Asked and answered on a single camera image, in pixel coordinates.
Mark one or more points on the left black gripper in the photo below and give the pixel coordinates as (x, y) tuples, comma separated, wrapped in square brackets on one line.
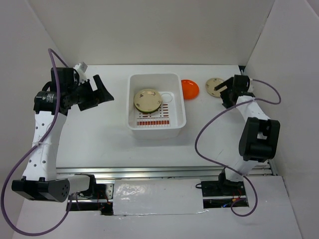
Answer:
[(96, 97)]

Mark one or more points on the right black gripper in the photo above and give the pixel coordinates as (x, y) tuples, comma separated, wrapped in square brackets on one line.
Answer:
[(227, 103)]

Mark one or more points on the cream patterned plate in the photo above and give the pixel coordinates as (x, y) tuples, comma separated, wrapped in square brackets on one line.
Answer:
[(211, 84), (147, 99)]

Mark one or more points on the orange plastic plate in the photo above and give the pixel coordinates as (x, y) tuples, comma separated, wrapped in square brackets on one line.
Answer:
[(190, 89)]

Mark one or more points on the green plate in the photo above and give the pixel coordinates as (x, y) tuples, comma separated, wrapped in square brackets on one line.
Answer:
[(148, 110)]

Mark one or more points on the black plate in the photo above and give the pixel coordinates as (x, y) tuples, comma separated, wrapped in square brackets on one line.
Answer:
[(147, 112)]

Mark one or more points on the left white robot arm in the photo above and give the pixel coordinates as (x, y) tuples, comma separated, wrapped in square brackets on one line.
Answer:
[(39, 182)]

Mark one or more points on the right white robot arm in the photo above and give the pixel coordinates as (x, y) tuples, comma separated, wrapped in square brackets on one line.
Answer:
[(259, 139)]

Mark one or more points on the white plastic bin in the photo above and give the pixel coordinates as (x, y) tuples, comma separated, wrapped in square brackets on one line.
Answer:
[(169, 120)]

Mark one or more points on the white cover sheet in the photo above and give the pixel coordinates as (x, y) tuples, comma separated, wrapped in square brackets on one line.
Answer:
[(157, 197)]

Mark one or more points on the aluminium rail frame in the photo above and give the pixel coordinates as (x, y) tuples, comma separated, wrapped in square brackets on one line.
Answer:
[(97, 141)]

